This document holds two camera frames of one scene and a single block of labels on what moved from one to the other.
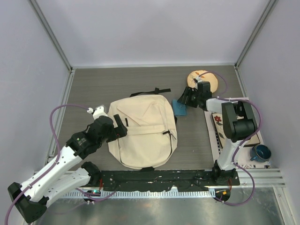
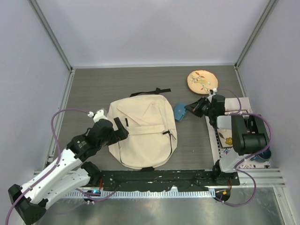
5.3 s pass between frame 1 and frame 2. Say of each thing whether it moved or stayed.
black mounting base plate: stayed
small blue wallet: moved
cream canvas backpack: stayed
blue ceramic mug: stayed
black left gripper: stayed
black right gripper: moved
